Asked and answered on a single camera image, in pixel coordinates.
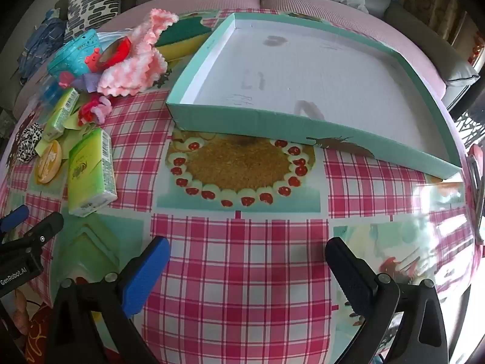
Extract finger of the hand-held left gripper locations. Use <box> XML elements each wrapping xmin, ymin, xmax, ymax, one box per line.
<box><xmin>0</xmin><ymin>205</ymin><xmax>30</xmax><ymax>233</ymax></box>
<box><xmin>0</xmin><ymin>212</ymin><xmax>64</xmax><ymax>254</ymax></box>

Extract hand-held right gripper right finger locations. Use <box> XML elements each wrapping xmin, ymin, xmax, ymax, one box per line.
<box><xmin>325</xmin><ymin>237</ymin><xmax>450</xmax><ymax>364</ymax></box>

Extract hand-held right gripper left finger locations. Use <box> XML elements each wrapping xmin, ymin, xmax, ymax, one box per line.
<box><xmin>45</xmin><ymin>236</ymin><xmax>171</xmax><ymax>364</ymax></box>

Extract large green tissue pack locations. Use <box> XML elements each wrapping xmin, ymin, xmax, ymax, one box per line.
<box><xmin>67</xmin><ymin>128</ymin><xmax>118</xmax><ymax>217</ymax></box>

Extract pink fluffy knitted cloth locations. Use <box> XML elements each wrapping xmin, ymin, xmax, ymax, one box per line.
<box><xmin>96</xmin><ymin>8</ymin><xmax>179</xmax><ymax>97</ymax></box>

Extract teal cardboard box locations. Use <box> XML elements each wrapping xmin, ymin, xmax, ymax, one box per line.
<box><xmin>166</xmin><ymin>12</ymin><xmax>463</xmax><ymax>180</ymax></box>

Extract orange round tin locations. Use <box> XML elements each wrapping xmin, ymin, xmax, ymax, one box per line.
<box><xmin>35</xmin><ymin>140</ymin><xmax>62</xmax><ymax>184</ymax></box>

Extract leopard print scrunchie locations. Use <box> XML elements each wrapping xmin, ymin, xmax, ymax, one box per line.
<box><xmin>17</xmin><ymin>123</ymin><xmax>43</xmax><ymax>163</ymax></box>

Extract printed checkered tablecloth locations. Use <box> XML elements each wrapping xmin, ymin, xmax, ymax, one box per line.
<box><xmin>0</xmin><ymin>8</ymin><xmax>482</xmax><ymax>364</ymax></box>

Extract small green tissue pack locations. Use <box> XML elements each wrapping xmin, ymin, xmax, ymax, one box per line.
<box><xmin>42</xmin><ymin>88</ymin><xmax>79</xmax><ymax>141</ymax></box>

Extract clear plastic box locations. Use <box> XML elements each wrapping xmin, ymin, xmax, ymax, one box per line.
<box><xmin>38</xmin><ymin>79</ymin><xmax>65</xmax><ymax>104</ymax></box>

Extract red pink scrunchie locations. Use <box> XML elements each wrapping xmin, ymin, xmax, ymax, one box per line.
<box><xmin>78</xmin><ymin>96</ymin><xmax>112</xmax><ymax>125</ymax></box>

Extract purple packet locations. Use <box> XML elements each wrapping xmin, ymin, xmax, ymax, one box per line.
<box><xmin>78</xmin><ymin>73</ymin><xmax>101</xmax><ymax>92</ymax></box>

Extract teal plastic toy box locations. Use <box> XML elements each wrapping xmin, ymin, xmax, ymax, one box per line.
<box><xmin>47</xmin><ymin>29</ymin><xmax>103</xmax><ymax>78</ymax></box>

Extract blue clothes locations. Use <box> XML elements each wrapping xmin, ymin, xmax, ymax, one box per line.
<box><xmin>19</xmin><ymin>9</ymin><xmax>67</xmax><ymax>84</ymax></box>

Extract black white patterned cloth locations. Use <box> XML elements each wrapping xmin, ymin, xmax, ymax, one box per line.
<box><xmin>453</xmin><ymin>112</ymin><xmax>485</xmax><ymax>148</ymax></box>

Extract red tape roll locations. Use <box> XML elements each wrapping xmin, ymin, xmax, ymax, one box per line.
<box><xmin>98</xmin><ymin>37</ymin><xmax>132</xmax><ymax>65</ymax></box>

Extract black white patterned pillow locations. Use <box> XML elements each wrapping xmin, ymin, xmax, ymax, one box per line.
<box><xmin>64</xmin><ymin>0</ymin><xmax>125</xmax><ymax>33</ymax></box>

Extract green yellow sponge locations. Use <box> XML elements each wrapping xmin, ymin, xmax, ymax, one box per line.
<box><xmin>155</xmin><ymin>23</ymin><xmax>213</xmax><ymax>61</ymax></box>

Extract grey sofa with pink cover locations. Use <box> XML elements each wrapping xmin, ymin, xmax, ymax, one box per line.
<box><xmin>0</xmin><ymin>0</ymin><xmax>485</xmax><ymax>122</ymax></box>

